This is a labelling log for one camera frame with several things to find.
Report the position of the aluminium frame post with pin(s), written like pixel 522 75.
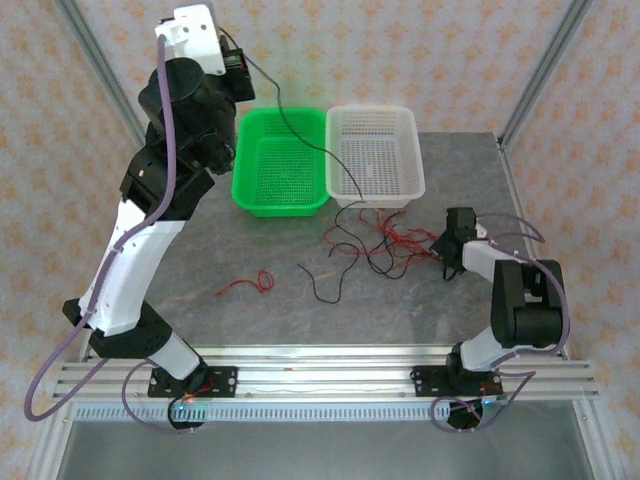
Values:
pixel 102 65
pixel 546 65

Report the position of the aluminium frame leg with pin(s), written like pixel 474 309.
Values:
pixel 47 457
pixel 597 450

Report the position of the green plastic mesh basket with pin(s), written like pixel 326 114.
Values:
pixel 250 200

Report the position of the aluminium table side rail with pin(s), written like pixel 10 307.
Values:
pixel 516 200

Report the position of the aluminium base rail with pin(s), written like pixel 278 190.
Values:
pixel 320 375

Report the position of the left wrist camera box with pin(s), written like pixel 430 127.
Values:
pixel 195 35

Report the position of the white plastic mesh basket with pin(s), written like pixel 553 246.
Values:
pixel 390 150

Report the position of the grey metal lower shelf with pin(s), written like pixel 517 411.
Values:
pixel 320 450

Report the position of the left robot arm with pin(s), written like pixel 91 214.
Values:
pixel 130 260

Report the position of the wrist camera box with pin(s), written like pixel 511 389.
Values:
pixel 195 35
pixel 480 231

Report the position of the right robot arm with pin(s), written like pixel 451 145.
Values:
pixel 530 320

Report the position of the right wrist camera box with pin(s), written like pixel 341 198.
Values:
pixel 480 231

